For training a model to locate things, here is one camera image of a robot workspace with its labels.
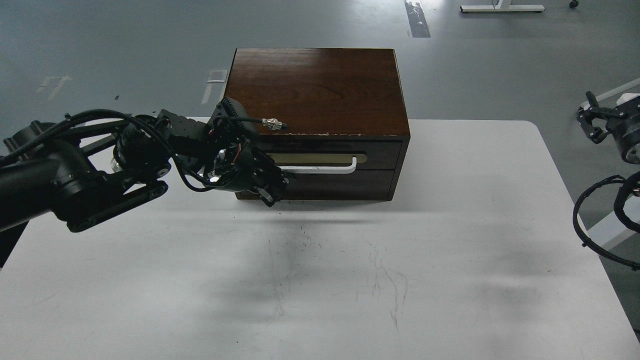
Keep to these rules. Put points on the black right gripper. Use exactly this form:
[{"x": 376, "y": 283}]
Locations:
[{"x": 623, "y": 123}]

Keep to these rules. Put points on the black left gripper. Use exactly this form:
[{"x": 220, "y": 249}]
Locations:
[{"x": 247, "y": 168}]

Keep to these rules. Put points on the wooden drawer with white handle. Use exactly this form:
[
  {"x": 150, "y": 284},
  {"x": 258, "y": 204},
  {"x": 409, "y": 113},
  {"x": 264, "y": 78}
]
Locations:
[{"x": 333, "y": 157}]

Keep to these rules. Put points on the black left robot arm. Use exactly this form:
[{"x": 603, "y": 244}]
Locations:
[{"x": 98, "y": 164}]

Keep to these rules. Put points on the dark wooden drawer cabinet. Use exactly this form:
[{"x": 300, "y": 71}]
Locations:
[{"x": 326, "y": 94}]

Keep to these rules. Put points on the white table leg base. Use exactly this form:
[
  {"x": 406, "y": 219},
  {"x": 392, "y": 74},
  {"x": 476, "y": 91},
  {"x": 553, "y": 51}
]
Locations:
[{"x": 502, "y": 6}]

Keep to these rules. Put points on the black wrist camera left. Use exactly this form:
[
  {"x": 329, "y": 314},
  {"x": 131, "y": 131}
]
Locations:
[{"x": 231, "y": 124}]

